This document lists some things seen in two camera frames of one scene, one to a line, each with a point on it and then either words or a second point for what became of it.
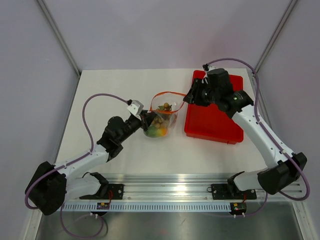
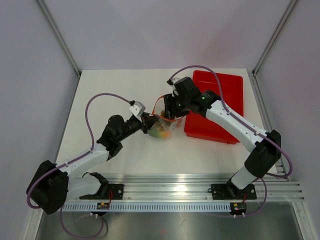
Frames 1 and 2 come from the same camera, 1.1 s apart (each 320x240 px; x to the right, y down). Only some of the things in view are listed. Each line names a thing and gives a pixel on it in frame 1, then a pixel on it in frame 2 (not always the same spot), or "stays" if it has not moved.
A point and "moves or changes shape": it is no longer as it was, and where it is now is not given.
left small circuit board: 103,205 stays
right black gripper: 193,96 -> 169,101
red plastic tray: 211,123 stays
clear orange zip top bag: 165,105 moves or changes shape
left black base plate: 115,191 stays
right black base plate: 228,191 stays
